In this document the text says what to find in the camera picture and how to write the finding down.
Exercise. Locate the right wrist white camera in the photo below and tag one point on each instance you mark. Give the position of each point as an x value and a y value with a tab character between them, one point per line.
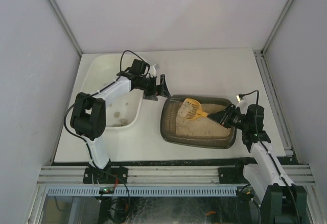
242	102

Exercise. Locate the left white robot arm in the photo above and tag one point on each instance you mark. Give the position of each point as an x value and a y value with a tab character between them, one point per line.
88	117

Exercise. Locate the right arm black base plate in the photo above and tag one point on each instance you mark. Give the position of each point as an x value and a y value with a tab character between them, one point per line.
231	175

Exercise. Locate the aluminium frame post right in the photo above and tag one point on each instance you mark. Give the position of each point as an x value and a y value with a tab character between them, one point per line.
283	14

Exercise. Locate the dark grey litter box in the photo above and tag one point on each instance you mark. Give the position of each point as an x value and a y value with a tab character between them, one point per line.
201	132

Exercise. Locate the yellow litter scoop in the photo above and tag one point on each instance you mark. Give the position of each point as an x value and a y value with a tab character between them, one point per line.
191	109

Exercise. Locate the aluminium frame post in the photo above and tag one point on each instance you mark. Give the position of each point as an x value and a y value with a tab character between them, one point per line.
283	14
64	25

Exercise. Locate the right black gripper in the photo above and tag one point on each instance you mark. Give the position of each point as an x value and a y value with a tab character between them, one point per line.
225	117

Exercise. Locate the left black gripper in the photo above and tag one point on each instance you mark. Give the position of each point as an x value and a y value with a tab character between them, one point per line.
152	88

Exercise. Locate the aluminium mounting rail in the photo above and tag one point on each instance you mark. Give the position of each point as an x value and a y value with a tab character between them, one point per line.
137	176

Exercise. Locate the aluminium frame post left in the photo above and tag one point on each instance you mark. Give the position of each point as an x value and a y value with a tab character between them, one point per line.
64	25

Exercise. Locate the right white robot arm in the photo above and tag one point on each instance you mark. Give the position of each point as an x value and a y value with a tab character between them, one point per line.
282	201

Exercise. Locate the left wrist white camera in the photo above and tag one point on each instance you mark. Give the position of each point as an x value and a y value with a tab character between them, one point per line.
153	70

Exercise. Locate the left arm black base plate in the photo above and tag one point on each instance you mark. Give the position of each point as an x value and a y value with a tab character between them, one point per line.
109	175

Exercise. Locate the grey slotted cable duct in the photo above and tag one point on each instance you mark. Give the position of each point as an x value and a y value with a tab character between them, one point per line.
144	191

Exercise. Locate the wrist white camera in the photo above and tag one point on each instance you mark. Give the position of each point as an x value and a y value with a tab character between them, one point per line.
153	70
242	102

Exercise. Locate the white plastic tub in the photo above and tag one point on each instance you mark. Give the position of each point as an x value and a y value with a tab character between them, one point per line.
102	71

